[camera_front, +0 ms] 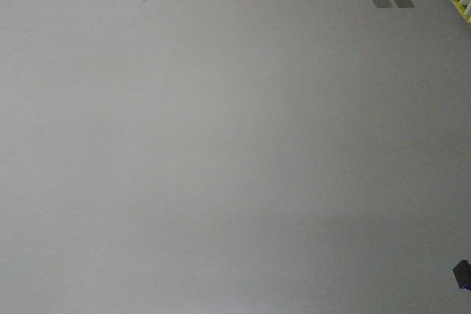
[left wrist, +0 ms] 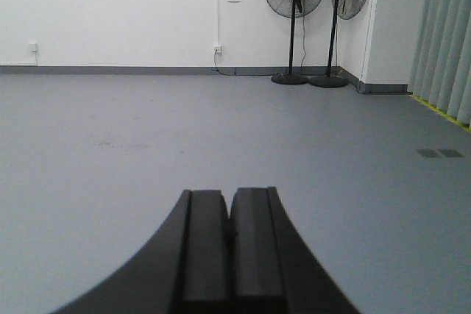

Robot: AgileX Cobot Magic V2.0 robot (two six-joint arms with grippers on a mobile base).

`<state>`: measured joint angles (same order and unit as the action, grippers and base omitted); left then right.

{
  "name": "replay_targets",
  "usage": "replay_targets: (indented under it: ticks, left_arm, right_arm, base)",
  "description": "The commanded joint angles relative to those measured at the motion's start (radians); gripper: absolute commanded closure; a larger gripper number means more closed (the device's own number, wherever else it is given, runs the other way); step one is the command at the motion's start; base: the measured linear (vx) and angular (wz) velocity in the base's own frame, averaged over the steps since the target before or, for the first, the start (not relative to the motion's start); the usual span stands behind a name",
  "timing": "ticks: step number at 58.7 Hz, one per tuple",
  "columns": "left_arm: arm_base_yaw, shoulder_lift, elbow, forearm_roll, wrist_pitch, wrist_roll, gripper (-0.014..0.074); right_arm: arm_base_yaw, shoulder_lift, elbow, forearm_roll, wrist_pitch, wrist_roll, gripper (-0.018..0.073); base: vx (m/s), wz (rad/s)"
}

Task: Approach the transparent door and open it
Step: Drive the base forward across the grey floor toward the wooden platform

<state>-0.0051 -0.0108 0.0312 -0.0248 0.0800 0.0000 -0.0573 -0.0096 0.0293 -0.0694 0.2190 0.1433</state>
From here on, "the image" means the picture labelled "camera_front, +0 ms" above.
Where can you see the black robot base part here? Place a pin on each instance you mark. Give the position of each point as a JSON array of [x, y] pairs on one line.
[[462, 275]]

